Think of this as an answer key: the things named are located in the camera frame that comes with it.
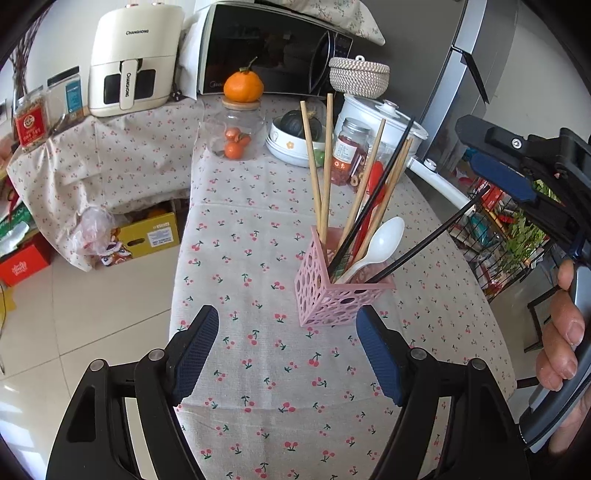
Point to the white air fryer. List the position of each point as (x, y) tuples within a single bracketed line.
[(138, 50)]

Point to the red gift box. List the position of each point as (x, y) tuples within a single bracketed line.
[(23, 267)]

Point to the black microwave oven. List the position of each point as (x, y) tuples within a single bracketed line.
[(272, 41)]

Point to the white bowl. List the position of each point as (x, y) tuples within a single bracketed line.
[(286, 150)]

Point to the large spice jar silver lid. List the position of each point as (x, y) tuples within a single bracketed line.
[(346, 157)]

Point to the cherry print tablecloth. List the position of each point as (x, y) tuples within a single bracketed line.
[(258, 286), (115, 157)]

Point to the vase with dry branches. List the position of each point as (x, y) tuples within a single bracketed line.
[(23, 64)]

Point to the white woven basket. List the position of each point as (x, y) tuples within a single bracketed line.
[(360, 76)]

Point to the green leafy vegetables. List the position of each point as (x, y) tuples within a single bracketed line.
[(526, 240)]

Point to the small spice jar perforated lid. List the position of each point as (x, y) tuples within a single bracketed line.
[(358, 177)]

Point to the red label glass jar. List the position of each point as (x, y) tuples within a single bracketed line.
[(31, 122)]

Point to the orange with stem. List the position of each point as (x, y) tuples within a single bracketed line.
[(243, 86)]

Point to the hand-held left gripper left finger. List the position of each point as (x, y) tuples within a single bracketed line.
[(196, 355)]

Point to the small orange kumquat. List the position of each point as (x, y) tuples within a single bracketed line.
[(230, 134), (232, 150), (244, 139)]

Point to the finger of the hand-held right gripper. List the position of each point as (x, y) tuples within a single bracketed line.
[(503, 177), (503, 138)]

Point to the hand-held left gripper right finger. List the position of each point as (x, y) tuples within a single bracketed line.
[(381, 355)]

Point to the green and white box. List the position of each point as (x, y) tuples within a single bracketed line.
[(14, 230)]

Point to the grey refrigerator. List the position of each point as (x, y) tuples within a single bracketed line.
[(415, 55)]

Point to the blue label jar black lid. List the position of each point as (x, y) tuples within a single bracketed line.
[(71, 97)]

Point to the person's right hand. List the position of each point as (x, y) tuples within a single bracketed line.
[(561, 332)]

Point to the clear plastic bag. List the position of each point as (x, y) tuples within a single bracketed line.
[(92, 230)]

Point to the white plastic spoon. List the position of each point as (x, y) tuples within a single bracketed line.
[(385, 242)]

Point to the wooden chopstick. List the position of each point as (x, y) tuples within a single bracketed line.
[(372, 152), (389, 184), (328, 161), (311, 170)]

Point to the floral cloth cover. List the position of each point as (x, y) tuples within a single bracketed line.
[(351, 18)]

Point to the dark green pumpkin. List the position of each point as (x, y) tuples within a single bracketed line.
[(293, 122)]

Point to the glass jar with wooden lid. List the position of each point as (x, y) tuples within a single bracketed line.
[(217, 129)]

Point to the yellow cardboard box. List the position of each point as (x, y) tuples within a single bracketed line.
[(147, 235)]

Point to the black chopstick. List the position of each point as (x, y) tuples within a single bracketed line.
[(429, 235), (391, 161)]

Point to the red plastic spoon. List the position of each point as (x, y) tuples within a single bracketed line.
[(375, 182)]

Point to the pink perforated utensil holder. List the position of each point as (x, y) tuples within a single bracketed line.
[(318, 286)]

